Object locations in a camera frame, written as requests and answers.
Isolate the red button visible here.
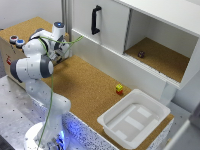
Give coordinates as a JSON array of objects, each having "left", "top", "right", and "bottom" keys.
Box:
[{"left": 9, "top": 34, "right": 19, "bottom": 45}]

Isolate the yellow block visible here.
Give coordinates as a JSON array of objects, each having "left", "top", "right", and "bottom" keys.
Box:
[{"left": 115, "top": 83, "right": 124, "bottom": 92}]

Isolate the white plastic box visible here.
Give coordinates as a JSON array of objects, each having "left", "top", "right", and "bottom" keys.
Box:
[{"left": 96, "top": 88, "right": 172, "bottom": 150}]

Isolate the white cabinet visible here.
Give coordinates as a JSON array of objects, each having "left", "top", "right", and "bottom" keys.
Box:
[{"left": 68, "top": 0, "right": 200, "bottom": 108}]

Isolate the purple block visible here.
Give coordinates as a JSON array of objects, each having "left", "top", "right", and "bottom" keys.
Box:
[{"left": 137, "top": 50, "right": 146, "bottom": 59}]

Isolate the white sliding door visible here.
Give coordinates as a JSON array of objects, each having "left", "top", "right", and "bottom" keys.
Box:
[{"left": 71, "top": 0, "right": 131, "bottom": 56}]

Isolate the green cable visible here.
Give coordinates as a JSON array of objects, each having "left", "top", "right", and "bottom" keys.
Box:
[{"left": 35, "top": 34, "right": 85, "bottom": 150}]

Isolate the wooden drawer box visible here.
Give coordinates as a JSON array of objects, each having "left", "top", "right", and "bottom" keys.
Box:
[{"left": 0, "top": 16, "right": 72, "bottom": 90}]

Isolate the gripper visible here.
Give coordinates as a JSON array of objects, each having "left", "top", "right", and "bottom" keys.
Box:
[{"left": 50, "top": 40, "right": 72, "bottom": 64}]

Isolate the black door handle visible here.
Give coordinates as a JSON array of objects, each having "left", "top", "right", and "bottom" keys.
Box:
[{"left": 90, "top": 4, "right": 103, "bottom": 36}]

